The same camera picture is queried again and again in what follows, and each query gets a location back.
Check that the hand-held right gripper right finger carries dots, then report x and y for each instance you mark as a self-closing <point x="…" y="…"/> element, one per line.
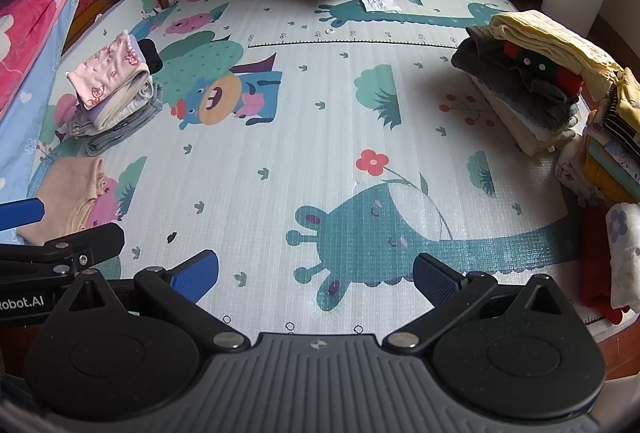
<point x="436" y="280"/>

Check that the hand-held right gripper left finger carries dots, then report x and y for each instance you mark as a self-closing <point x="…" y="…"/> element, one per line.
<point x="196" y="274"/>

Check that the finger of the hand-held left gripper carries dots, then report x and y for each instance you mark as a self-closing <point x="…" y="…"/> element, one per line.
<point x="90" y="240"/>
<point x="20" y="214"/>

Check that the beige sweater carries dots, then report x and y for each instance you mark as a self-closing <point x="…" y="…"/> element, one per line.
<point x="70" y="198"/>

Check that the stack of mixed folded clothes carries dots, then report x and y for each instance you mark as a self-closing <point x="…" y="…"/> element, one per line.
<point x="615" y="148"/>

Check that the light grey folded garment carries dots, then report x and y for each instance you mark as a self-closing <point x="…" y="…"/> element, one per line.
<point x="117" y="138"/>

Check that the cream folded garment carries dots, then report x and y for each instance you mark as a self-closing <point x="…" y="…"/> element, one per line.
<point x="127" y="102"/>

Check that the pink printed folded garment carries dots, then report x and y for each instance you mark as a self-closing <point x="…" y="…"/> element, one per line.
<point x="105" y="68"/>

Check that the white folded garment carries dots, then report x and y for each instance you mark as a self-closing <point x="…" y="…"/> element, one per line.
<point x="520" y="123"/>

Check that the white floral printed cloth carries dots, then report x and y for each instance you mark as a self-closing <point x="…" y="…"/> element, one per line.
<point x="622" y="243"/>

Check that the cartoon printed play mat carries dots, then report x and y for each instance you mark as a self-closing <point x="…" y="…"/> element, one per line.
<point x="320" y="123"/>

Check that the dark grey folded garment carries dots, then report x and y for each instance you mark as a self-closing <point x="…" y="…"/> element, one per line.
<point x="500" y="73"/>

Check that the red and black garment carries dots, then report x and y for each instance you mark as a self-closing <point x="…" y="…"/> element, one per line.
<point x="535" y="61"/>

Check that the pale yellow folded cloth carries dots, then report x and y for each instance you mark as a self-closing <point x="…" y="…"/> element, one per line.
<point x="550" y="35"/>

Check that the white paper sheet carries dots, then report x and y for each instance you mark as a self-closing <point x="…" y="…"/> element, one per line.
<point x="377" y="1"/>

